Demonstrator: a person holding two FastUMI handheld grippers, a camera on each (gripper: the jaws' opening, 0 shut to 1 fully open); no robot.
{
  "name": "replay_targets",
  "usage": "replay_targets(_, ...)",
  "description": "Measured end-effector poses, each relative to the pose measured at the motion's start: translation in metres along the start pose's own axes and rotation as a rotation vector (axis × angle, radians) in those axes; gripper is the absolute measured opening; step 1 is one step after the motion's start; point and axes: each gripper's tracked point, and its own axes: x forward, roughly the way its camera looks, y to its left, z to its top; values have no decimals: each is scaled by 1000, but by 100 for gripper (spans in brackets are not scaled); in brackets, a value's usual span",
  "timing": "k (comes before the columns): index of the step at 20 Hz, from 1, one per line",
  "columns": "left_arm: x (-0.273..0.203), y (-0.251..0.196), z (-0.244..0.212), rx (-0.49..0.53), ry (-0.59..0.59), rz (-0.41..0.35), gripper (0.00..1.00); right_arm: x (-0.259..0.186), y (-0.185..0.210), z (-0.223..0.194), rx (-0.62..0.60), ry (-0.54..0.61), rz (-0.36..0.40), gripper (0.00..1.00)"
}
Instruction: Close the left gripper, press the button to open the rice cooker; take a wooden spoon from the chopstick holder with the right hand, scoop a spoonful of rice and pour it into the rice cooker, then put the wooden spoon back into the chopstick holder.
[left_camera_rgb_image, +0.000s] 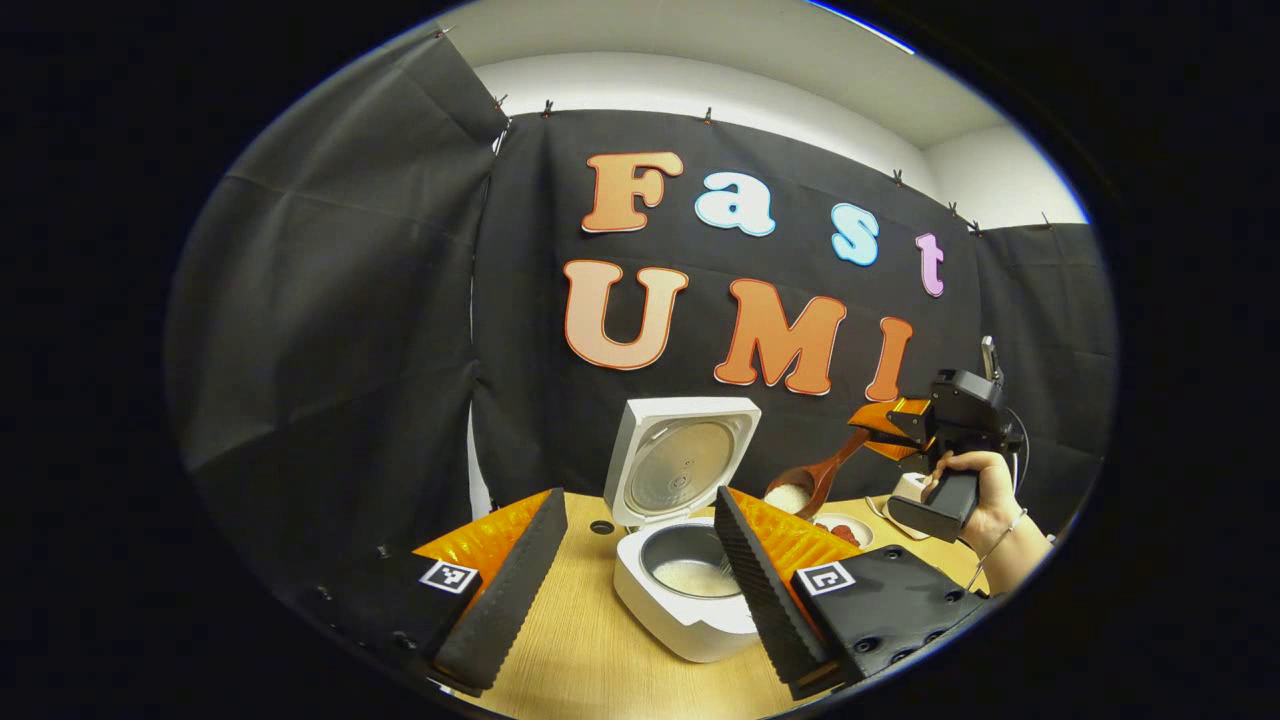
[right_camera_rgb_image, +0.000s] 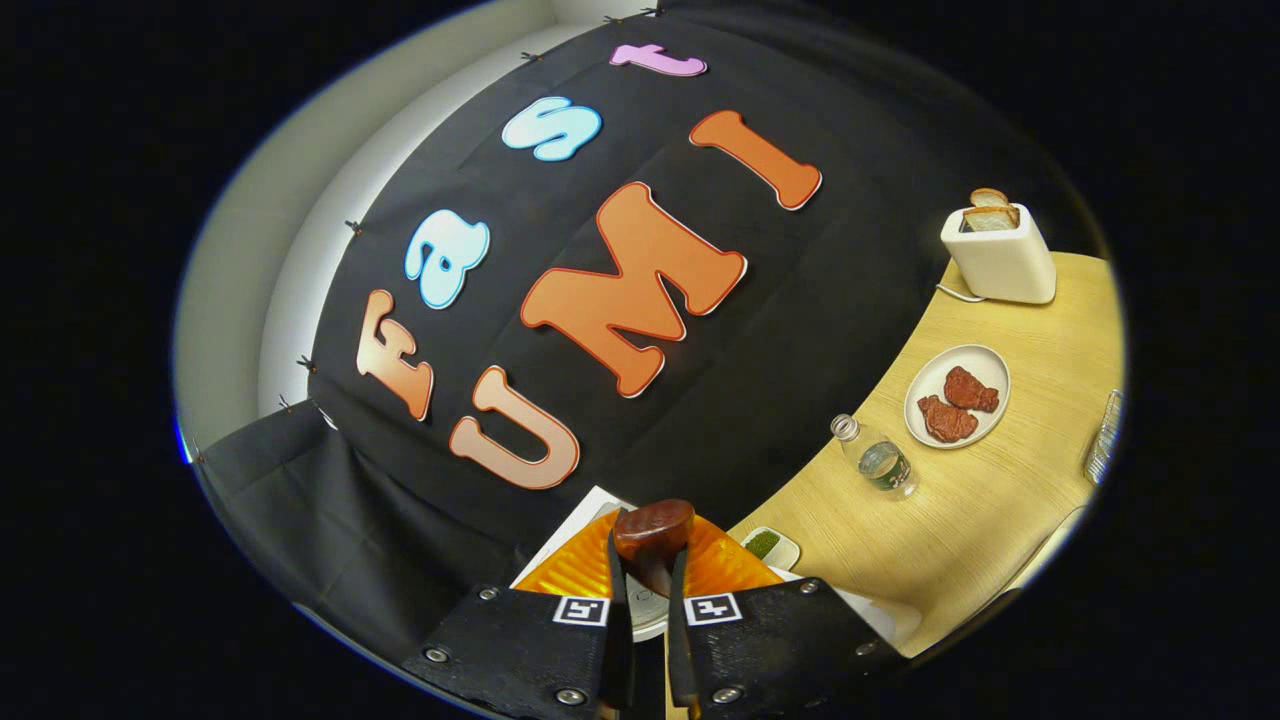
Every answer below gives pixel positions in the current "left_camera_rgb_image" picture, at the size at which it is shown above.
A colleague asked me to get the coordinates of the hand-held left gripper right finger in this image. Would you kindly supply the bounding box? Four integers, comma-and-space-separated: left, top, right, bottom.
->
713, 486, 991, 701

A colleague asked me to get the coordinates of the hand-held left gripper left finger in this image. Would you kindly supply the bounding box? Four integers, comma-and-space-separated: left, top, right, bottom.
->
300, 487, 569, 698

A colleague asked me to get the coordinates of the brown wooden spoon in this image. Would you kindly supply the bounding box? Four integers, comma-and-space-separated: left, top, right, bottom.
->
764, 428, 873, 521

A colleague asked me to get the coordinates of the white rice portion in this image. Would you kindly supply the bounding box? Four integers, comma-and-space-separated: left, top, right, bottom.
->
652, 558, 743, 599

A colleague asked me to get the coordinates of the white rice cooker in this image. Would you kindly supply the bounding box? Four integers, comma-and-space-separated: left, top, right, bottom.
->
603, 397, 766, 664

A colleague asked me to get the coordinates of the white toaster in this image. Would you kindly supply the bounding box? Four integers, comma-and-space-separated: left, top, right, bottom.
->
880, 472, 941, 531

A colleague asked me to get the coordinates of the white oval plate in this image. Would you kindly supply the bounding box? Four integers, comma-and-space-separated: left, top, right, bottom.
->
812, 513, 875, 550

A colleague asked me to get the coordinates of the black backdrop cloth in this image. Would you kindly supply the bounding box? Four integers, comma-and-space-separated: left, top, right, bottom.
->
165, 28, 1119, 641

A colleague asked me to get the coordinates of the silver bracelet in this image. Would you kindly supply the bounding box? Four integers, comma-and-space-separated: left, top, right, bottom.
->
965, 508, 1029, 591

